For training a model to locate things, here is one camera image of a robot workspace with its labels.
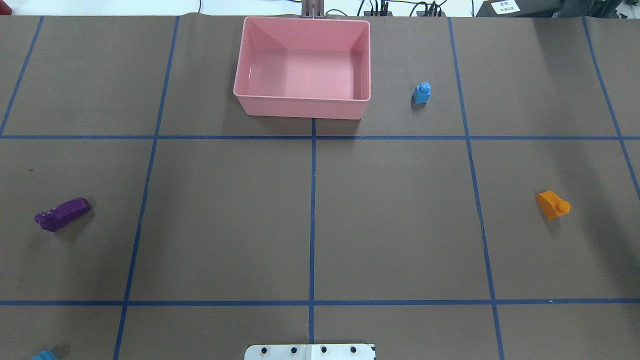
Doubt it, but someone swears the orange sloped block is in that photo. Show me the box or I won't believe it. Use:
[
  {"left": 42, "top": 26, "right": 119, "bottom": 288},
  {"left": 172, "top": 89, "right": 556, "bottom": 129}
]
[{"left": 535, "top": 190, "right": 572, "bottom": 221}]

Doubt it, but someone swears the pink plastic box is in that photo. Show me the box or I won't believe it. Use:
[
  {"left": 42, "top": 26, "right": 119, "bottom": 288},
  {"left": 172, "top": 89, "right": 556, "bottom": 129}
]
[{"left": 233, "top": 16, "right": 371, "bottom": 120}]

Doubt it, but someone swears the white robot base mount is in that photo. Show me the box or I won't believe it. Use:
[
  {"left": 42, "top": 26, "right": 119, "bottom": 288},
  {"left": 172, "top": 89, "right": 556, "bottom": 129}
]
[{"left": 243, "top": 343, "right": 377, "bottom": 360}]

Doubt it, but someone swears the purple long block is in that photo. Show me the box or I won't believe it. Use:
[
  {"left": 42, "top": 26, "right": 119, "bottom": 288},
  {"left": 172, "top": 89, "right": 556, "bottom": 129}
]
[{"left": 33, "top": 197, "right": 91, "bottom": 233}]

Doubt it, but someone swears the aluminium frame post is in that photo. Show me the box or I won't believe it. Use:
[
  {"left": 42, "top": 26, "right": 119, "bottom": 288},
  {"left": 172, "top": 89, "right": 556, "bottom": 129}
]
[{"left": 300, "top": 0, "right": 326, "bottom": 19}]

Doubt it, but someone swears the black usb hub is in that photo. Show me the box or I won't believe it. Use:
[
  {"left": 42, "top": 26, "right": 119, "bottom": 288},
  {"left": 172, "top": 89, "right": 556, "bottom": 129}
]
[{"left": 357, "top": 0, "right": 449, "bottom": 18}]

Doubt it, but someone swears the long blue studded block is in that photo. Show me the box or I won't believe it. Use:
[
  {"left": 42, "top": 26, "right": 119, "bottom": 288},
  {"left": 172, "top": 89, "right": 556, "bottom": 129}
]
[{"left": 30, "top": 350, "right": 58, "bottom": 360}]

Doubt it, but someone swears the small blue block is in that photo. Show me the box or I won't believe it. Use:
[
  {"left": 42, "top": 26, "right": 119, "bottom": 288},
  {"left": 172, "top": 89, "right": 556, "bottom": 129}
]
[{"left": 412, "top": 81, "right": 431, "bottom": 105}]

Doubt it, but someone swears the black box with label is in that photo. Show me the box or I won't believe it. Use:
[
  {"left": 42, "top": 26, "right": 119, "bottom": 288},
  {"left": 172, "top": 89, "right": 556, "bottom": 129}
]
[{"left": 475, "top": 0, "right": 563, "bottom": 18}]

